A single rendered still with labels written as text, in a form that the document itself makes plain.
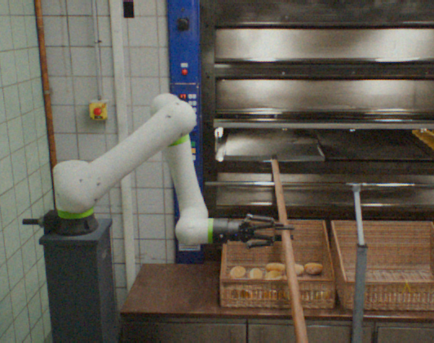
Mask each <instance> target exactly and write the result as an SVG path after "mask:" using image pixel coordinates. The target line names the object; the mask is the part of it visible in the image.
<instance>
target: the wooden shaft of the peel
mask: <svg viewBox="0 0 434 343"><path fill-rule="evenodd" d="M272 172H273V179H274V185H275V191H276V197H277V210H278V215H279V222H282V223H284V225H288V224H287V219H286V210H285V204H284V199H283V194H282V189H281V180H280V175H279V170H278V165H277V160H276V159H273V160H272ZM281 240H282V247H283V251H284V253H285V260H286V272H287V278H288V284H289V291H290V303H291V309H292V316H293V322H294V334H295V340H296V343H308V337H307V332H306V327H305V322H304V317H303V308H302V302H301V297H300V292H299V283H298V278H297V273H296V268H295V259H294V253H293V248H292V244H291V238H290V230H289V229H281Z"/></svg>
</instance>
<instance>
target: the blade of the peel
mask: <svg viewBox="0 0 434 343"><path fill-rule="evenodd" d="M271 154H276V155H277V161H325V155H324V154H323V153H322V151H321V149H320V148H319V146H318V145H317V144H226V147H225V151H224V160H257V161H271V159H270V158H271Z"/></svg>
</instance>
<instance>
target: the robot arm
mask: <svg viewBox="0 0 434 343"><path fill-rule="evenodd" d="M149 112H150V117H151V118H150V119H149V120H148V121H147V122H146V123H145V124H144V125H143V126H142V127H141V128H139V129H138V130H137V131H136V132H134V133H133V134H132V135H131V136H129V137H128V138H126V139H125V140H124V141H123V142H122V143H120V144H119V145H117V146H116V147H114V148H113V149H111V150H110V151H108V152H107V153H106V154H104V155H102V156H100V157H99V158H97V159H96V160H94V161H93V162H91V163H87V162H84V161H79V160H71V161H66V162H62V163H59V164H57V165H56V166H54V168H53V182H54V191H55V207H56V210H50V211H49V212H48V213H47V214H46V215H45V216H41V217H40V218H39V219H23V220H22V225H39V227H40V228H44V229H43V233H44V234H51V233H54V232H56V233H57V234H58V235H61V236H67V237H77V236H83V235H86V234H91V233H93V232H95V231H96V230H97V229H98V228H99V225H98V221H97V220H96V219H95V215H94V212H93V207H94V204H95V203H96V202H97V201H98V200H99V199H101V198H102V197H103V196H104V195H105V194H107V193H108V192H109V191H110V190H111V188H112V187H114V186H115V185H116V184H117V183H118V182H119V181H121V180H122V179H123V178H124V177H126V176H127V175H128V174H129V173H131V172H132V171H133V170H135V169H136V168H137V167H138V166H139V165H141V164H142V163H144V162H145V161H146V160H148V159H149V158H151V157H152V156H153V155H154V154H156V153H158V152H159V151H162V152H163V155H164V157H165V160H166V163H167V166H168V168H169V170H170V174H171V178H172V180H173V183H174V187H175V192H176V197H177V200H178V205H179V210H180V213H179V220H178V222H177V223H176V226H175V236H176V238H177V240H178V241H179V242H180V243H182V244H183V245H186V246H195V245H199V244H209V243H228V240H229V241H242V242H244V243H245V244H246V249H247V250H249V249H251V248H253V247H272V245H273V242H274V241H282V240H281V234H274V235H273V236H272V235H266V234H257V233H255V232H254V230H257V229H266V228H274V229H295V226H294V225H284V223H282V222H274V220H273V218H272V217H266V216H253V215H251V214H249V213H248V214H247V216H246V219H245V220H242V221H239V220H231V221H230V222H228V218H208V211H207V208H206V205H205V203H204V200H203V197H202V194H201V191H200V188H199V185H198V182H197V176H196V172H195V168H194V164H193V155H192V149H191V143H190V137H189V133H191V132H192V130H193V129H194V127H195V125H196V120H197V119H196V114H195V112H194V110H193V107H192V106H191V105H190V104H189V103H187V102H185V101H183V100H180V99H178V98H177V97H176V96H174V95H172V94H169V93H164V94H161V95H158V96H156V97H155V98H154V99H153V101H152V102H151V105H150V107H149ZM249 221H261V222H268V223H262V224H251V223H250V222H249ZM252 238H253V239H262V240H267V241H254V242H250V241H249V240H250V239H252ZM248 241H249V242H248Z"/></svg>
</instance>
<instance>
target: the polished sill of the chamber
mask: <svg viewBox="0 0 434 343"><path fill-rule="evenodd" d="M277 165H278V168H337V169H425V170H434V160H410V159H325V161H277ZM215 167H249V168H272V164H271V161H257V160H224V158H217V159H216V160H215Z"/></svg>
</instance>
